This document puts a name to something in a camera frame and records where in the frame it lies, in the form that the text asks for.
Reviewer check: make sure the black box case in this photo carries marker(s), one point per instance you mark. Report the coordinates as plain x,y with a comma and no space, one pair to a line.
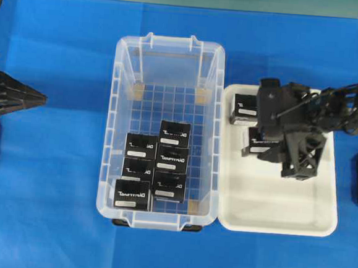
132,195
172,159
169,186
141,146
174,134
138,169

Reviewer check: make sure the black box tray left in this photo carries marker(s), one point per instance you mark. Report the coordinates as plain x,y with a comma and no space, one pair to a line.
243,110

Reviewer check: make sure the white plastic tray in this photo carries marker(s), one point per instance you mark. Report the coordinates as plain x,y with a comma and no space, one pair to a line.
253,197

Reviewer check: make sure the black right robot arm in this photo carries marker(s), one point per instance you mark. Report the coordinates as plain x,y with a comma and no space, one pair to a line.
296,118

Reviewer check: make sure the clear plastic storage case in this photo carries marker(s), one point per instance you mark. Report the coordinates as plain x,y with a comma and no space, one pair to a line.
159,78

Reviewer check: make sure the black box tray right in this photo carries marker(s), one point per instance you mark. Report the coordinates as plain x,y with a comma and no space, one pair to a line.
254,142

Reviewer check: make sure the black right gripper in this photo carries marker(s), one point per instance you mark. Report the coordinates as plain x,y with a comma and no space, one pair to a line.
293,116

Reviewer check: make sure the black box tray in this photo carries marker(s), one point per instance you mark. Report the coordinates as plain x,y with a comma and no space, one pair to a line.
243,110
254,142

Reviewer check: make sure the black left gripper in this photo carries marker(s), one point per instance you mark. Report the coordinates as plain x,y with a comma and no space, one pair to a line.
15,96

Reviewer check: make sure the blue table cloth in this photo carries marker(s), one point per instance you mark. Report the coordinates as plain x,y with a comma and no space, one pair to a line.
50,156

